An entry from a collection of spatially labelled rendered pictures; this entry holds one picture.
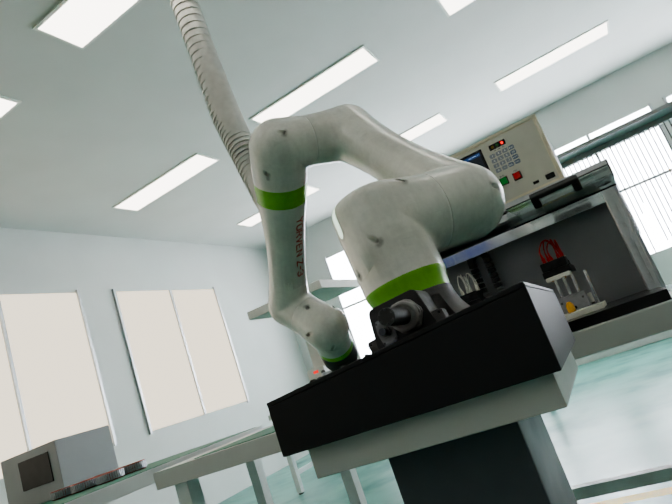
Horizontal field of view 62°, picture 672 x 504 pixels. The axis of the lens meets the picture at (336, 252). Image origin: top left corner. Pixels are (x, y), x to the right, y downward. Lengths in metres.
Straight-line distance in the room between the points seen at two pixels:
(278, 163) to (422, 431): 0.66
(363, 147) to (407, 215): 0.33
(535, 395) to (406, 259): 0.26
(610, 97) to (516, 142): 6.56
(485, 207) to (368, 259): 0.21
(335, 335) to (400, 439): 0.64
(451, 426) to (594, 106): 7.63
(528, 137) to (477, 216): 0.80
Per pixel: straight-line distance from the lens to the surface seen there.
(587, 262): 1.74
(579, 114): 8.19
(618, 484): 2.27
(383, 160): 1.07
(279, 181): 1.18
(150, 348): 6.91
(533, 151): 1.67
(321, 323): 1.31
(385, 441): 0.72
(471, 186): 0.90
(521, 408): 0.67
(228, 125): 3.12
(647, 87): 8.24
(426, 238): 0.83
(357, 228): 0.82
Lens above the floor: 0.81
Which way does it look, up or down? 12 degrees up
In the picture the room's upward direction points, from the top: 20 degrees counter-clockwise
